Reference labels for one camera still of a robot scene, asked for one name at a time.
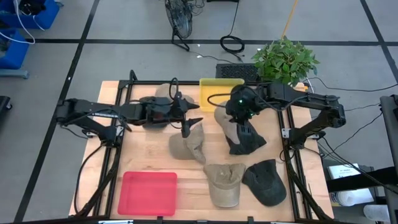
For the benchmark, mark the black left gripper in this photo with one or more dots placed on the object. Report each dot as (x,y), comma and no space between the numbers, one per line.
(157,111)

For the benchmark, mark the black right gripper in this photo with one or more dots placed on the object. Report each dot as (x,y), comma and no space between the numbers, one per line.
(241,105)

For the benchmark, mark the black baseball cap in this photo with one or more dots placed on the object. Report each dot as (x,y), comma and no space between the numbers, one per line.
(264,183)
(255,144)

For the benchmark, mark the beige baseball cap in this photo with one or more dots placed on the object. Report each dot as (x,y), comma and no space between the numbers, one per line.
(224,186)
(186,146)
(222,123)
(163,90)

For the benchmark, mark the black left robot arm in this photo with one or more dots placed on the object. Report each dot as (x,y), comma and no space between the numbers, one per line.
(81,107)

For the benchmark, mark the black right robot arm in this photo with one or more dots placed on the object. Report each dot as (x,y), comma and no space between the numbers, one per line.
(311,101)

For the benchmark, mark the yellow plastic tray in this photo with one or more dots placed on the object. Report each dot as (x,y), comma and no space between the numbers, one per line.
(213,87)

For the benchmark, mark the black vented metal box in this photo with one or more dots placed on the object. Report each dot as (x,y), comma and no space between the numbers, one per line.
(233,72)

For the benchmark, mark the green potted plant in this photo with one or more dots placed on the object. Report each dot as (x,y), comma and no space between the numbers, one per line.
(284,62)

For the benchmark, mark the red plastic tray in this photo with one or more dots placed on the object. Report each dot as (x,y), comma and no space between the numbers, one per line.
(147,194)

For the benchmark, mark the black floor fan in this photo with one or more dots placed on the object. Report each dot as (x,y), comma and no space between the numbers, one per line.
(178,15)

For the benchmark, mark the white paper box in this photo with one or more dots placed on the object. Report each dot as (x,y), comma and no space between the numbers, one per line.
(343,171)

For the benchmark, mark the white paper roll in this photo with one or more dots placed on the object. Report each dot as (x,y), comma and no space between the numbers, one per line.
(354,196)

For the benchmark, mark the black side table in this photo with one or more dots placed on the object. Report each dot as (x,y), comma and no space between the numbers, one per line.
(390,130)

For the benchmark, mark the blue plastic bin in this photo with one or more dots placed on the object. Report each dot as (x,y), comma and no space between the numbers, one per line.
(46,17)
(15,53)

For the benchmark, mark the black aluminium table frame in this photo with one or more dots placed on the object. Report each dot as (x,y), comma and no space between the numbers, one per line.
(140,82)

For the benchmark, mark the grey metal base plate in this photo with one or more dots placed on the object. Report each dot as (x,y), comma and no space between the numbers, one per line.
(14,74)

